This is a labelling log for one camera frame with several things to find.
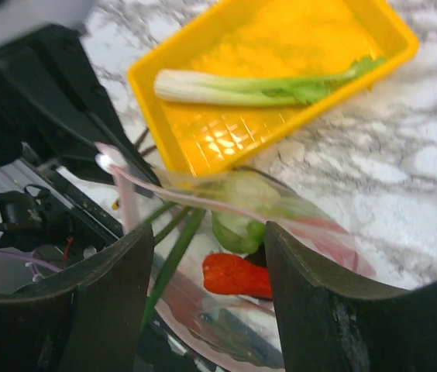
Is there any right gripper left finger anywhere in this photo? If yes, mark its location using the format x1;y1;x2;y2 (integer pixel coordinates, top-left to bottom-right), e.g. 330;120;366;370
0;225;153;371

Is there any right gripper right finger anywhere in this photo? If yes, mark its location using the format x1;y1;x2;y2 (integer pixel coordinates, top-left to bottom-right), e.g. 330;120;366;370
265;222;437;371

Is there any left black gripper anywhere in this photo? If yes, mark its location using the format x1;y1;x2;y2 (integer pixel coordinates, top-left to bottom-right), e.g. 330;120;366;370
0;24;158;184

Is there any clear zip top bag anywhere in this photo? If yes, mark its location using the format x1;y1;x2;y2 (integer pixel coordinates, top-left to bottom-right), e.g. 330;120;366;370
96;143;375;371

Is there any green toy cabbage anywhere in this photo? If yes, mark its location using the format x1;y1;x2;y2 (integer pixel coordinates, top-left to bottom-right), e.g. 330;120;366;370
212;171;280;254

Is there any red toy chili pepper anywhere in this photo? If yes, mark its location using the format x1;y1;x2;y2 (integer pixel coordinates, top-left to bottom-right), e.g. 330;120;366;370
202;253;273;300

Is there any toy celery bunch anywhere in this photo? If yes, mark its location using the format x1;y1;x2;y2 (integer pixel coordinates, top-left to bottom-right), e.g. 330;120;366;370
153;56;385;107

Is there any yellow plastic tray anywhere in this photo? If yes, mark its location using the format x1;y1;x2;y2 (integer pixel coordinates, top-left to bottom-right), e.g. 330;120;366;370
128;1;419;176

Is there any black metal base rail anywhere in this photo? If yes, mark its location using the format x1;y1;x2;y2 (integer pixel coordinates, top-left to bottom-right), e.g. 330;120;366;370
0;160;197;371

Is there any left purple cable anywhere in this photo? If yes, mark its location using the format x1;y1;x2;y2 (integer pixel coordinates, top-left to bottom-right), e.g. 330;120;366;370
0;247;63;282

